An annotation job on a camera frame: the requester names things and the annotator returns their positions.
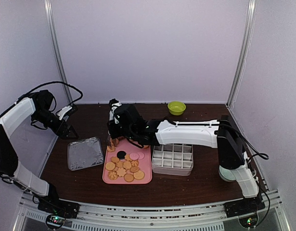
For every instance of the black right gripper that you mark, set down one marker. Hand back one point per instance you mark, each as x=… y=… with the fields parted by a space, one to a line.
x=112 y=133

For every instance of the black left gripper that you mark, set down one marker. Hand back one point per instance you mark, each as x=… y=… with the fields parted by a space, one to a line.
x=61 y=133

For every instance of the clear plastic box lid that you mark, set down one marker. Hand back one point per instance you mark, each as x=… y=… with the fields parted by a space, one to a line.
x=84 y=154

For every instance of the lilac divided storage box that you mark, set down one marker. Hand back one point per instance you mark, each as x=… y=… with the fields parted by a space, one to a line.
x=173 y=159

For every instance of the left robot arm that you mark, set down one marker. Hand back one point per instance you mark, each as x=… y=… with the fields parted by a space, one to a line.
x=36 y=107

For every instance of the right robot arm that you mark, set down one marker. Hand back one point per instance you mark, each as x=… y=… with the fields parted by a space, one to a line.
x=126 y=122

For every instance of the pink plastic tray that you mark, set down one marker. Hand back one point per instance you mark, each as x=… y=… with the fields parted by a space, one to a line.
x=127 y=166

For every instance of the black sandwich cookie middle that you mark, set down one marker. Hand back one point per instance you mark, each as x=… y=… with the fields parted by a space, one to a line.
x=121 y=155

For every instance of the pink sandwich cookie lower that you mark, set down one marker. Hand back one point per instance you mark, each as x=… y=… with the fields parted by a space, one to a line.
x=134 y=156

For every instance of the pink sandwich cookie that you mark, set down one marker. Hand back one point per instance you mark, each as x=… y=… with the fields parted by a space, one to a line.
x=134 y=156
x=141 y=155

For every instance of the pink sandwich cookie upper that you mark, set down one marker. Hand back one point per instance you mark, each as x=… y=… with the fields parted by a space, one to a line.
x=141 y=155

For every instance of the swirl butter cookie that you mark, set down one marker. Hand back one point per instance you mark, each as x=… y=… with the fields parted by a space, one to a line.
x=112 y=175

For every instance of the round dotted biscuit right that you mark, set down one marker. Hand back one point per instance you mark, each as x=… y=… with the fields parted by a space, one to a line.
x=139 y=175

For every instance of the plain round biscuit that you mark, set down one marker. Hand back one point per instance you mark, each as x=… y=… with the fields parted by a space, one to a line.
x=129 y=178

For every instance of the green plastic bowl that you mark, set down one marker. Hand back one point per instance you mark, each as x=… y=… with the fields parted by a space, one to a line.
x=176 y=108

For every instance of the pale celadon ceramic bowl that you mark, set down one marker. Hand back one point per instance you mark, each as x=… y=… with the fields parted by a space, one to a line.
x=226 y=175

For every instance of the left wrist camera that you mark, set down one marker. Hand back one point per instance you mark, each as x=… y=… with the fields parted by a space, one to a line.
x=66 y=111

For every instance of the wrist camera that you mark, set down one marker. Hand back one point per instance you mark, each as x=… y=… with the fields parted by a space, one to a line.
x=114 y=104
x=66 y=111

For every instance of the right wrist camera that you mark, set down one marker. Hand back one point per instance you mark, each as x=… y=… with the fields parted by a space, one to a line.
x=114 y=104

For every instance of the left aluminium corner post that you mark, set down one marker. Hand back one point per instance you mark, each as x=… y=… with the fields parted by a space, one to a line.
x=54 y=40

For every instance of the aluminium corner post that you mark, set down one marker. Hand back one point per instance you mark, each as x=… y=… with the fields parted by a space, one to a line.
x=246 y=42
x=54 y=40

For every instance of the right aluminium corner post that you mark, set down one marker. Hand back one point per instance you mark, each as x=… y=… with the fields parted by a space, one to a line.
x=246 y=42

